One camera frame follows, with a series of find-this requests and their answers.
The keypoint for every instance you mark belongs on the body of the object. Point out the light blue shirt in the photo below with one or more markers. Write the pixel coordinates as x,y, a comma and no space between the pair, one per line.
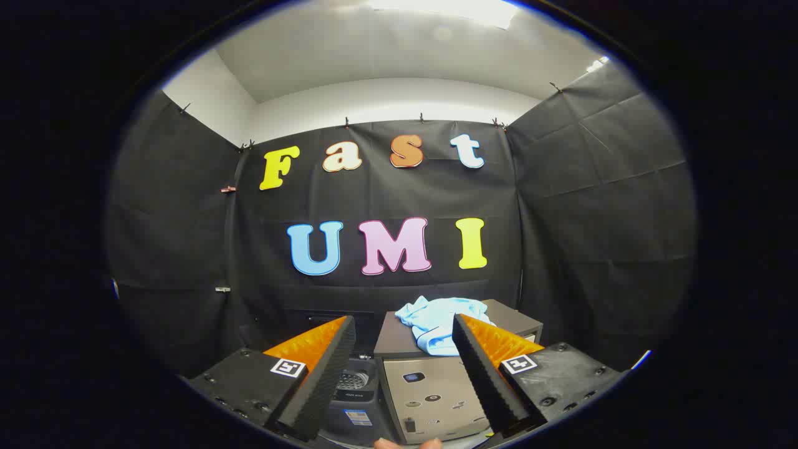
430,324

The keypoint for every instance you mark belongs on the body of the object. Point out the black backdrop cloth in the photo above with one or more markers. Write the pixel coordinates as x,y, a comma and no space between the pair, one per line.
386,199

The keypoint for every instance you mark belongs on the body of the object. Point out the grey washing machine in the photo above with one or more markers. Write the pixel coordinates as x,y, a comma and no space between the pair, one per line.
356,399

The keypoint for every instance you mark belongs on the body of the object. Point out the grey cabinet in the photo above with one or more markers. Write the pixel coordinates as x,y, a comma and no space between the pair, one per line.
430,386

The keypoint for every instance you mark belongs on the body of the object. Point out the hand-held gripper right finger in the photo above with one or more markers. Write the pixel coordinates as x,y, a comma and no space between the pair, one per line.
483,380

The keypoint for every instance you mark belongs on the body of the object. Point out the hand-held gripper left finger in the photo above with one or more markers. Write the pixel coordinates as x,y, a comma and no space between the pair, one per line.
324,380

